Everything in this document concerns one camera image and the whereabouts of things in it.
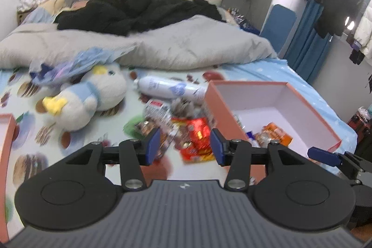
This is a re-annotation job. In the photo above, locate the small cardboard box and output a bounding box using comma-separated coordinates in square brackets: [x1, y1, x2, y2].
[17, 10, 31, 25]

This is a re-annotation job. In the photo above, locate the white spray bottle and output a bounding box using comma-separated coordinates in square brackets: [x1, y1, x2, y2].
[133, 76, 208, 105]

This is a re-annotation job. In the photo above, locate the pink cardboard box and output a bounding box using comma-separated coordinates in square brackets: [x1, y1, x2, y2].
[203, 81, 343, 186]

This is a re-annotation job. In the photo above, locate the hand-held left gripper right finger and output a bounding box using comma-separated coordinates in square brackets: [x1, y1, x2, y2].
[210, 128, 309, 190]

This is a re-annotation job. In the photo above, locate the grey blanket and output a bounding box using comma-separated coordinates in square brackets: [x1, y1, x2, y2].
[0, 15, 278, 71]

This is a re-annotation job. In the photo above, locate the food print bed sheet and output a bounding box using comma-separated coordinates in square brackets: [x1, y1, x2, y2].
[0, 58, 358, 240]

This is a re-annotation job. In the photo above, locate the blue padded board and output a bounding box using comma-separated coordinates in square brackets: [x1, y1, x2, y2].
[259, 4, 297, 54]

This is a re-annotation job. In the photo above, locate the grey foil snack packet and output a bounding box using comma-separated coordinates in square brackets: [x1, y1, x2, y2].
[171, 98, 199, 118]

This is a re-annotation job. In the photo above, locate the pink box lid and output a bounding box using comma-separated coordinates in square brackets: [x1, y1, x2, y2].
[0, 113, 17, 170]

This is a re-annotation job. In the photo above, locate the cluster of small bottles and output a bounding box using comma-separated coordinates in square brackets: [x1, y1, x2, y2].
[227, 7, 260, 33]

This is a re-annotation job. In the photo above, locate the blue curtain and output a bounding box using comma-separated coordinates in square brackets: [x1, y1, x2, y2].
[286, 0, 333, 84]

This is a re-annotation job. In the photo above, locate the white hanging jacket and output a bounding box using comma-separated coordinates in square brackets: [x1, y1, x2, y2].
[353, 5, 372, 55]

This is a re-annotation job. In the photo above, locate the clear snack packet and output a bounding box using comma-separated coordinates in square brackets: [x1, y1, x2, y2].
[252, 132, 272, 147]

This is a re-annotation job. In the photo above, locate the cartoon print pillow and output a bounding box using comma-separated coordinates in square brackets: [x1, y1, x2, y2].
[23, 0, 98, 24]

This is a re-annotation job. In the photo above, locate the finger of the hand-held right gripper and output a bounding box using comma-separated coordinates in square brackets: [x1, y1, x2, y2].
[307, 147, 365, 179]

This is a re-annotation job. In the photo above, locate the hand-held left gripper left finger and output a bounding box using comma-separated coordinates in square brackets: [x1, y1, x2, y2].
[65, 128, 162, 190]

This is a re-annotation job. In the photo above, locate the orange striped snack packet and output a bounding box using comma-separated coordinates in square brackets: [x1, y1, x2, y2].
[135, 119, 159, 136]

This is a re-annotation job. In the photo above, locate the white duck plush toy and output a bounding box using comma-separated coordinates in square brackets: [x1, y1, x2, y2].
[42, 65, 127, 132]

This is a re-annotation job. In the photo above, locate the green snack packet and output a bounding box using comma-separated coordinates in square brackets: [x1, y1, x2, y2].
[145, 99, 181, 161]

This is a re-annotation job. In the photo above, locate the shiny red foil snack packet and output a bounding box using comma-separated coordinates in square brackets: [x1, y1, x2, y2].
[186, 117, 212, 150]

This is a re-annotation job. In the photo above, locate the black clothing heap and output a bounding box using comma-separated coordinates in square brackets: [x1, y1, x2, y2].
[54, 0, 227, 36]

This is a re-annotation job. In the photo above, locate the blue plastic bag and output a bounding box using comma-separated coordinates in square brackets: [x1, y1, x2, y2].
[29, 47, 137, 86]

